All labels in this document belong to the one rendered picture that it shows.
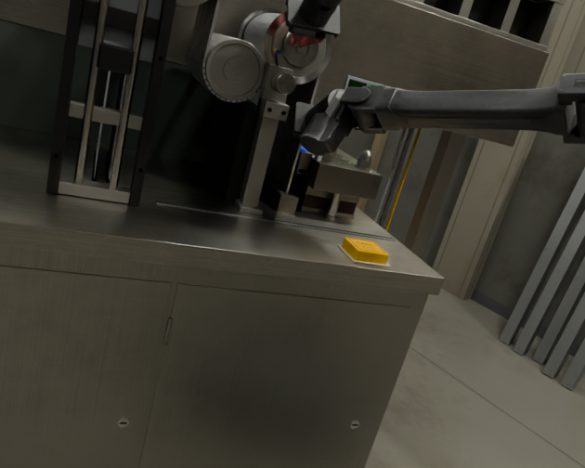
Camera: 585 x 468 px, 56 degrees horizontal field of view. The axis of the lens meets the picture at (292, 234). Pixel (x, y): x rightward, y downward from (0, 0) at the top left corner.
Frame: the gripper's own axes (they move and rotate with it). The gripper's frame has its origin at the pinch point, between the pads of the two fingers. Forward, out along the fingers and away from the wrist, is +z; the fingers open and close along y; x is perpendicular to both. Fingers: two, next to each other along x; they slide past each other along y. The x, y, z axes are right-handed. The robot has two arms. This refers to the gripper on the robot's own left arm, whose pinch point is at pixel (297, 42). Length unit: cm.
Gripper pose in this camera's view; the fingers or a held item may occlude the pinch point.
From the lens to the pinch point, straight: 114.7
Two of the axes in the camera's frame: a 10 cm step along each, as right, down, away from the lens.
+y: 9.4, 1.0, 3.2
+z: -3.4, 2.6, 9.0
